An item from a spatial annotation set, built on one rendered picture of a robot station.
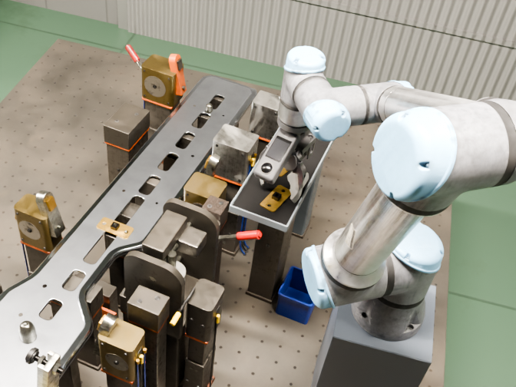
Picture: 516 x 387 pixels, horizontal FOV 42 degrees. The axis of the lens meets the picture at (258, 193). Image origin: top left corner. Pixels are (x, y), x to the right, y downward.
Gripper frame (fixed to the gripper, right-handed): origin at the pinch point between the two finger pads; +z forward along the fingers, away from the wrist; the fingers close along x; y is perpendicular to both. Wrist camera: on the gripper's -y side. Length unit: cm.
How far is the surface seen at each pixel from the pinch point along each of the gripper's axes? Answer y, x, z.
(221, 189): 1.6, 15.6, 9.9
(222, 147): 12.6, 23.4, 8.3
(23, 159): 5, 94, 48
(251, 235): -12.0, -1.3, 3.0
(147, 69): 31, 64, 12
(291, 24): 204, 105, 89
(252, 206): -5.5, 2.9, 1.9
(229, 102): 41, 40, 18
